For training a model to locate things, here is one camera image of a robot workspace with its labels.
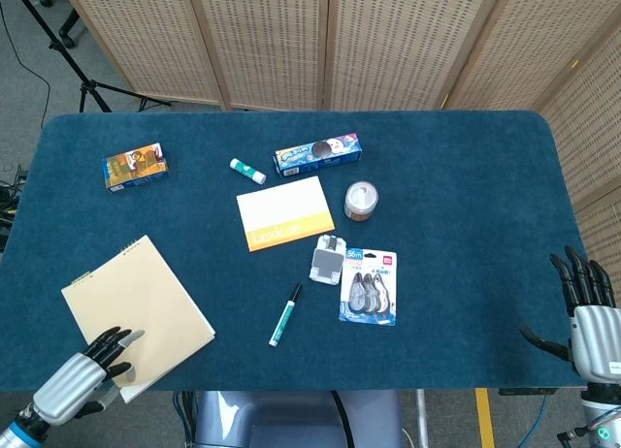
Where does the clear jar of nuts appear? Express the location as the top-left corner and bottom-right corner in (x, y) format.
(343, 179), (379, 223)

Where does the black tripod stand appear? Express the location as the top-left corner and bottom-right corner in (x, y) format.
(7, 0), (172, 113)

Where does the black cable bundle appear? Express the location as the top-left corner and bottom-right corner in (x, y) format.
(0, 164), (28, 253)

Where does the green white glue stick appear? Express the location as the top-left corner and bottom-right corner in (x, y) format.
(229, 157), (268, 185)

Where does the blue cable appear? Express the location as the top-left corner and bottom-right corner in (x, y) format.
(512, 393), (583, 448)

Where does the blue correction tape pack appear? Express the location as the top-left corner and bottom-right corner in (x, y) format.
(338, 246), (398, 328)

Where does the long blue cookie box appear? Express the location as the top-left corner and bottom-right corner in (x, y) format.
(273, 132), (364, 178)

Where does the blue grey robot torso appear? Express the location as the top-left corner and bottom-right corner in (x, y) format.
(192, 389), (404, 448)

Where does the blue felt table cloth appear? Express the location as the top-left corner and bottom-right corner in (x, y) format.
(0, 111), (588, 394)

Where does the wicker folding screen panel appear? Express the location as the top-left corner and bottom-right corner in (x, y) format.
(538, 28), (621, 294)
(186, 0), (332, 112)
(323, 0), (508, 112)
(443, 0), (607, 117)
(57, 0), (229, 111)

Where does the tan spiral notepad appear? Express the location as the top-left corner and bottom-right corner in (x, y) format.
(60, 234), (216, 404)

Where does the thick black cable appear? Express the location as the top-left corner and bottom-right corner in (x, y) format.
(329, 389), (358, 448)

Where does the black office chair base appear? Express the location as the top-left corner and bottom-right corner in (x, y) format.
(37, 0), (82, 50)

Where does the small orange blue carton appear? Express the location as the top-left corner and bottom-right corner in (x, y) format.
(101, 143), (170, 194)

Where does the white yellow notepad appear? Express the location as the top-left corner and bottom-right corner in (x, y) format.
(236, 176), (337, 253)

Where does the thin black floor cable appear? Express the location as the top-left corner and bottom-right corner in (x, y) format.
(0, 1), (52, 129)

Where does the green white marker pen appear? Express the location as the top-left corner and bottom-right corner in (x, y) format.
(268, 282), (304, 348)

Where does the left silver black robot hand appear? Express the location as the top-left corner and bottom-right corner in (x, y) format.
(31, 326), (146, 426)

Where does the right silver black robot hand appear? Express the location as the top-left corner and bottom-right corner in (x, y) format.
(518, 245), (621, 386)

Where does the grey binder clip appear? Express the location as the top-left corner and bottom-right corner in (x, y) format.
(309, 234), (347, 287)

